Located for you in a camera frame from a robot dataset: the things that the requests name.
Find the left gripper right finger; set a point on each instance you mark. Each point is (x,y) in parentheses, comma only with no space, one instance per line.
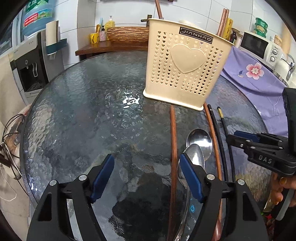
(243,219)

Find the white kettle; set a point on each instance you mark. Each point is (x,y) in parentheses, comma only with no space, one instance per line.
(283,69)

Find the purple floral cloth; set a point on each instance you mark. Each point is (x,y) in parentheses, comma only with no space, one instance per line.
(260,86)

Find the steel spoon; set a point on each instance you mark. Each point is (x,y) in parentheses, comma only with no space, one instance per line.
(202,139)
(190,158)

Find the yellow mug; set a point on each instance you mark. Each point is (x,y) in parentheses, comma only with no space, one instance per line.
(94,38)

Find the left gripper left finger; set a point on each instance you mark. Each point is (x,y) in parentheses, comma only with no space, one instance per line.
(51,218)

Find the wooden counter shelf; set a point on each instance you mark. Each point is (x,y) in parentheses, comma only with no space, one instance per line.
(92,50)

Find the water dispenser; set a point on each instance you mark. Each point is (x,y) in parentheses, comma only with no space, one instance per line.
(34,66)

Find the white microwave oven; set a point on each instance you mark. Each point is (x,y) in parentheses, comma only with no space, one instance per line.
(267,52)

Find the person right hand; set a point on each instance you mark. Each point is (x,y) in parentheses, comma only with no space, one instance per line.
(278,185)

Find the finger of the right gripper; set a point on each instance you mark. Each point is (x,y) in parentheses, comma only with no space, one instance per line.
(249,136)
(245,144)

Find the yellow corn package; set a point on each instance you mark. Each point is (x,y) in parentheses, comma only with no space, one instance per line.
(228,29)

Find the beige plastic utensil holder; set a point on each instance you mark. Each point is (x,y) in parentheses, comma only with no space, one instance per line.
(183,63)

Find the wooden basin sink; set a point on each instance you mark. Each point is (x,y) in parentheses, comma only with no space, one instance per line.
(128,34)

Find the yellow soap bottle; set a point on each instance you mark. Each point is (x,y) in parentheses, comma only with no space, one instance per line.
(109,24)

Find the blue water bottle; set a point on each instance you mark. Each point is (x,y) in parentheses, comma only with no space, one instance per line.
(37,14)

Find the green stacked bowls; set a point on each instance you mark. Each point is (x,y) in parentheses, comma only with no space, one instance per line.
(260,27)

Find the brown wooden chopstick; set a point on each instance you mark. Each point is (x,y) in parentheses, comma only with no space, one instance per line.
(174,163)
(158,8)
(218,228)

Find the bronze faucet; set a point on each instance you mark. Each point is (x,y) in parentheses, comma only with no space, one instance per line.
(146,20)

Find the thin brown chopstick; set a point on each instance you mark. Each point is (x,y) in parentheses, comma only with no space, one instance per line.
(222,23)
(225,22)

